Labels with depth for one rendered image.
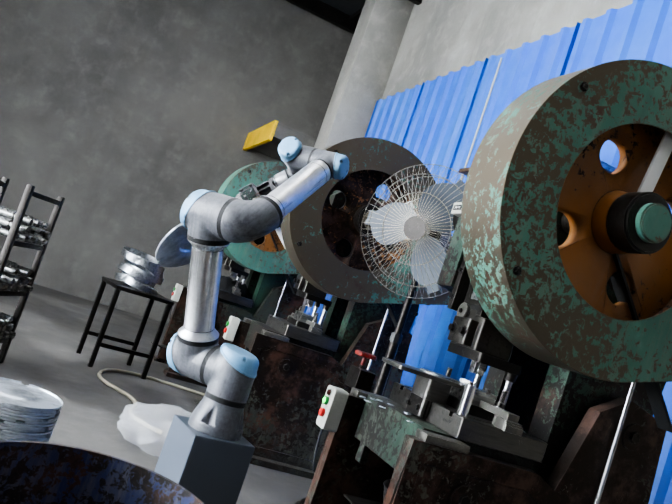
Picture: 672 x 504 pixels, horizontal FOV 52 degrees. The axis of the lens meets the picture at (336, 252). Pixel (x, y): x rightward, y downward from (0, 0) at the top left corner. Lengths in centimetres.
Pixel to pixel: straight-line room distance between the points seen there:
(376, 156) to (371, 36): 425
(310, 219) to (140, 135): 538
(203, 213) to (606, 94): 106
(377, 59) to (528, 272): 603
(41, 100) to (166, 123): 137
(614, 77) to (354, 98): 568
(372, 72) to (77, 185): 357
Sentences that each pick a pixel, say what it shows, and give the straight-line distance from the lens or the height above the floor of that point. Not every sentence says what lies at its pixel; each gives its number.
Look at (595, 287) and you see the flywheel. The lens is 195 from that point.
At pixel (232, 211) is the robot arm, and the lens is 180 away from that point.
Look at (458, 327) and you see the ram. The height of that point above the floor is 94.
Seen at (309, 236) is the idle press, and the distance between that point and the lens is 335.
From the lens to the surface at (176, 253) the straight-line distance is 233.
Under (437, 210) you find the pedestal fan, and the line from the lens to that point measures 298.
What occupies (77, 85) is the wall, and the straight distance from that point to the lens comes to 859.
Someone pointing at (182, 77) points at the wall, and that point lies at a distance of 870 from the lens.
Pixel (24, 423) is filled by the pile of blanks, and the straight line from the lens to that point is 227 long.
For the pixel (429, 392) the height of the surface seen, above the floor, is 73.
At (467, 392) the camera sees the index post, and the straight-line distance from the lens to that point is 202.
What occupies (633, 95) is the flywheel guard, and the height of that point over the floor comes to 162.
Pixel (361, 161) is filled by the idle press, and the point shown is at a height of 159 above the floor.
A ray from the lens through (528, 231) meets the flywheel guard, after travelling 172.
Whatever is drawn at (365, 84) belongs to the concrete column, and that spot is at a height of 316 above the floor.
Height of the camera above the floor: 89
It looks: 4 degrees up
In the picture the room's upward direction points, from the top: 19 degrees clockwise
